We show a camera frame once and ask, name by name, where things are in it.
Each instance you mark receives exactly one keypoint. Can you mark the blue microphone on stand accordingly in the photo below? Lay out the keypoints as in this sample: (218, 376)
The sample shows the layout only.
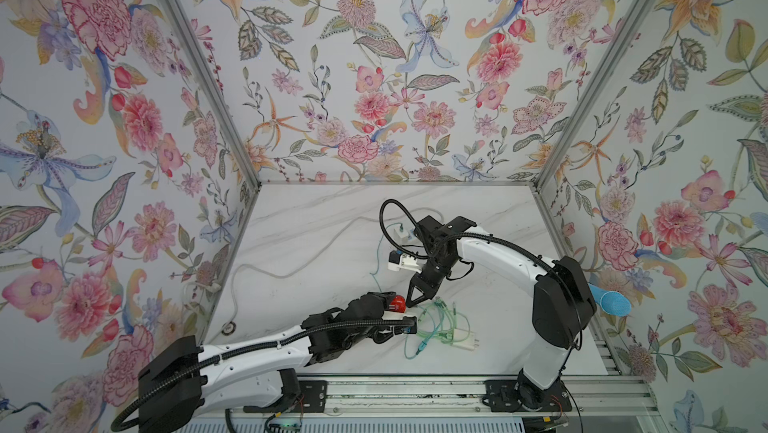
(611, 302)

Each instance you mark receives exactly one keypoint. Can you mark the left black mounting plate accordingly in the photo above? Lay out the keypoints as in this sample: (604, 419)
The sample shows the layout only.
(300, 397)

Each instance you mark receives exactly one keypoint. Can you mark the red electric shaver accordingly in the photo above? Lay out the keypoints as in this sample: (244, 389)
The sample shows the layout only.
(397, 304)

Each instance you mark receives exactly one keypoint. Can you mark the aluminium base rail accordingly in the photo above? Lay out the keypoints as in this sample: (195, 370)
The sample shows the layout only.
(445, 396)

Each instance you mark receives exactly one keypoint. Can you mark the black mounting plate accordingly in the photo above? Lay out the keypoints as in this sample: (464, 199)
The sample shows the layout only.
(520, 394)
(300, 397)

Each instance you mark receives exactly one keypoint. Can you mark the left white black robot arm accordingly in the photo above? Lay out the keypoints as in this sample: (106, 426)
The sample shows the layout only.
(188, 379)

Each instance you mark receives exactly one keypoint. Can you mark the small round ring object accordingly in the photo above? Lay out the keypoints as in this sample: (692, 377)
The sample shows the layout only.
(228, 328)

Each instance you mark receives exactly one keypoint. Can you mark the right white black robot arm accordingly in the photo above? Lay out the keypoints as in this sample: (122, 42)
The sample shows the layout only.
(562, 302)

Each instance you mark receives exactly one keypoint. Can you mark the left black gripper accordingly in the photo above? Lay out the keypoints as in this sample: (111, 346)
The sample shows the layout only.
(377, 310)

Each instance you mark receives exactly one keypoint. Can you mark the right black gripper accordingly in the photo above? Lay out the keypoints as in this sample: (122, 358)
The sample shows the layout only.
(432, 262)

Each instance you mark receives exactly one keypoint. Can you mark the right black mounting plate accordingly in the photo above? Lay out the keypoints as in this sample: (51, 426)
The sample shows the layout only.
(520, 394)

